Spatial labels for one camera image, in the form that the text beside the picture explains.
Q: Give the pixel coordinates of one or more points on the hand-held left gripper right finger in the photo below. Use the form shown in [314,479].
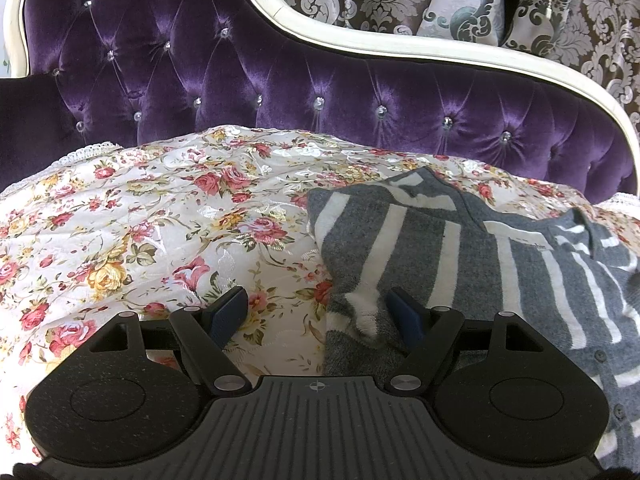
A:
[404,317]

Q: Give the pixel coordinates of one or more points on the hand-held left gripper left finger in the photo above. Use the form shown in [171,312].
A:
[229,316]

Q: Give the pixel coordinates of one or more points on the grey white striped cardigan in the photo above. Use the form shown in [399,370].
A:
[480,280]

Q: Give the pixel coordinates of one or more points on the floral quilted blanket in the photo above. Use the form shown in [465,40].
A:
[150,230]

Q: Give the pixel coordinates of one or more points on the purple tufted headboard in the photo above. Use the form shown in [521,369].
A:
[210,75]

